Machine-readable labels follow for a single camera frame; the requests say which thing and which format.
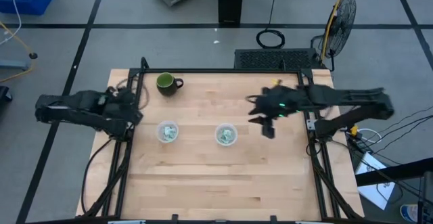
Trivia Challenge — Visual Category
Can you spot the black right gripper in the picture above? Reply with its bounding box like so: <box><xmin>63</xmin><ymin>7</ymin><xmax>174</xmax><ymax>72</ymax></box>
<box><xmin>248</xmin><ymin>85</ymin><xmax>298</xmax><ymax>126</ymax></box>

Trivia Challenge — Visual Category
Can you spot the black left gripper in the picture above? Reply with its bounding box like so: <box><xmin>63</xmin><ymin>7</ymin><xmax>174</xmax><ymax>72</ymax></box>
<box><xmin>103</xmin><ymin>88</ymin><xmax>145</xmax><ymax>124</ymax></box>

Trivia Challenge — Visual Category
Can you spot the clear plastic deli container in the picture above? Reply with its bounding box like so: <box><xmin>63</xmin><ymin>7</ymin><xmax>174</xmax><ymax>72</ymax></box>
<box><xmin>155</xmin><ymin>120</ymin><xmax>180</xmax><ymax>144</ymax></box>
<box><xmin>214</xmin><ymin>122</ymin><xmax>239</xmax><ymax>147</ymax></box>

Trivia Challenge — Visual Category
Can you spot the dark mug green inside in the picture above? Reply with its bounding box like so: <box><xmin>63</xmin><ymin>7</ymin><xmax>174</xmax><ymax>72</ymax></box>
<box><xmin>156</xmin><ymin>72</ymin><xmax>185</xmax><ymax>97</ymax></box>

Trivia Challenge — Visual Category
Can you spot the black perforated computer case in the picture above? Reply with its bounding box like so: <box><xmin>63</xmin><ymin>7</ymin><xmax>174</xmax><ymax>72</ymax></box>
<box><xmin>233</xmin><ymin>47</ymin><xmax>322</xmax><ymax>71</ymax></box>

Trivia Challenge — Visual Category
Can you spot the black upright panel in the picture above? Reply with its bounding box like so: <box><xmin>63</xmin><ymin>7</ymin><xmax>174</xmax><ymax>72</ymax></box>
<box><xmin>217</xmin><ymin>0</ymin><xmax>245</xmax><ymax>27</ymax></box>

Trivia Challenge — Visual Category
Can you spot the black floor fan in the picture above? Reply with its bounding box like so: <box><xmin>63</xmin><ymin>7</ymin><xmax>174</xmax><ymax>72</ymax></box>
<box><xmin>311</xmin><ymin>0</ymin><xmax>358</xmax><ymax>72</ymax></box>

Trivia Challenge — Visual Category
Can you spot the black object at floor edge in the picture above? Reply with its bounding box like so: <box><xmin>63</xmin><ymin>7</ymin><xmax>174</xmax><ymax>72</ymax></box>
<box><xmin>0</xmin><ymin>85</ymin><xmax>14</xmax><ymax>103</ymax></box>

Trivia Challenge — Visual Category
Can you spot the white paper booklet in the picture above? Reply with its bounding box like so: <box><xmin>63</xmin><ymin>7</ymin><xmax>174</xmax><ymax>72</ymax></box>
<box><xmin>355</xmin><ymin>151</ymin><xmax>396</xmax><ymax>211</ymax></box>

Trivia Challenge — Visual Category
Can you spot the black metal bar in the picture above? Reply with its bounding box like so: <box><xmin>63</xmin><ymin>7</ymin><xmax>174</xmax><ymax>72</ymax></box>
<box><xmin>355</xmin><ymin>157</ymin><xmax>433</xmax><ymax>187</ymax></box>

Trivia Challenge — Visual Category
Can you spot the blue white round object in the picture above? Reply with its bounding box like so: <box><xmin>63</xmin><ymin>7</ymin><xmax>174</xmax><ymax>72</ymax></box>
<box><xmin>399</xmin><ymin>203</ymin><xmax>420</xmax><ymax>224</ymax></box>

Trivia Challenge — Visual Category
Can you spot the black left gripper cable loop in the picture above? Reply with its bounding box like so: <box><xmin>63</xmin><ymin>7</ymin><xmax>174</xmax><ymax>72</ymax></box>
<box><xmin>116</xmin><ymin>77</ymin><xmax>150</xmax><ymax>112</ymax></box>

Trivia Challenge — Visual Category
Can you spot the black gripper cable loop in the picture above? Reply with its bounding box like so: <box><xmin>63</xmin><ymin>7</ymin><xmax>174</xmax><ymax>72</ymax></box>
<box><xmin>245</xmin><ymin>94</ymin><xmax>263</xmax><ymax>105</ymax></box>
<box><xmin>116</xmin><ymin>77</ymin><xmax>150</xmax><ymax>112</ymax></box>

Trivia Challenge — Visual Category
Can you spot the black right gripper cable loop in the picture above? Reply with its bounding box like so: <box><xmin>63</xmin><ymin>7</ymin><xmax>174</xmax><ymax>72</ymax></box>
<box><xmin>245</xmin><ymin>94</ymin><xmax>263</xmax><ymax>105</ymax></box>

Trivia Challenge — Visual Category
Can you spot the black aluminium table frame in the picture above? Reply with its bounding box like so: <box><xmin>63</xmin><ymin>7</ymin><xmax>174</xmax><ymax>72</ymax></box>
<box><xmin>81</xmin><ymin>57</ymin><xmax>365</xmax><ymax>220</ymax></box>

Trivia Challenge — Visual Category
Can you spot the black hanging power cable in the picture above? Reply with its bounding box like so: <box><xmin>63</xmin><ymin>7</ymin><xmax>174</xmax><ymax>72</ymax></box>
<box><xmin>255</xmin><ymin>0</ymin><xmax>287</xmax><ymax>50</ymax></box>

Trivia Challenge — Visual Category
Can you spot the black left arm base cable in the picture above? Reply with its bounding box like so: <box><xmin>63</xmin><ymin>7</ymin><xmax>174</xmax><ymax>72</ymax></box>
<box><xmin>81</xmin><ymin>137</ymin><xmax>116</xmax><ymax>215</ymax></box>

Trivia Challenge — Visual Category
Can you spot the white looped cable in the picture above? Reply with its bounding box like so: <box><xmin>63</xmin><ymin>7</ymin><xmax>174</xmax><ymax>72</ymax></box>
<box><xmin>358</xmin><ymin>128</ymin><xmax>383</xmax><ymax>143</ymax></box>

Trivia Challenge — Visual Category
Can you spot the yellow hanging cable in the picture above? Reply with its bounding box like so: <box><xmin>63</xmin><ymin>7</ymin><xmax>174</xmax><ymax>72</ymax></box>
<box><xmin>319</xmin><ymin>0</ymin><xmax>348</xmax><ymax>62</ymax></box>

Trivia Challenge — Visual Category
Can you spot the grey metal floor rail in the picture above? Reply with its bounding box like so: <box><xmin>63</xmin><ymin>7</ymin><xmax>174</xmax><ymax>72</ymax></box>
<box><xmin>0</xmin><ymin>60</ymin><xmax>28</xmax><ymax>71</ymax></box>

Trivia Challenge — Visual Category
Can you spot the yellow floor cable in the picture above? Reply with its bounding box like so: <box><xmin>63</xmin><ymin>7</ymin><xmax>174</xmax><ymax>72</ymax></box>
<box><xmin>0</xmin><ymin>20</ymin><xmax>38</xmax><ymax>83</ymax></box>

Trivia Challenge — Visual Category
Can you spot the white floor cable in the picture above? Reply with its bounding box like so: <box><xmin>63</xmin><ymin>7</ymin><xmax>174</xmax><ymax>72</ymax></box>
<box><xmin>0</xmin><ymin>0</ymin><xmax>23</xmax><ymax>47</ymax></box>

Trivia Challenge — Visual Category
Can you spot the black floor cable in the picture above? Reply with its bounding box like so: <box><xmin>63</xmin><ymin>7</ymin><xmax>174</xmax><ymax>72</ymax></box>
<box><xmin>380</xmin><ymin>105</ymin><xmax>433</xmax><ymax>135</ymax></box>
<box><xmin>370</xmin><ymin>114</ymin><xmax>433</xmax><ymax>156</ymax></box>

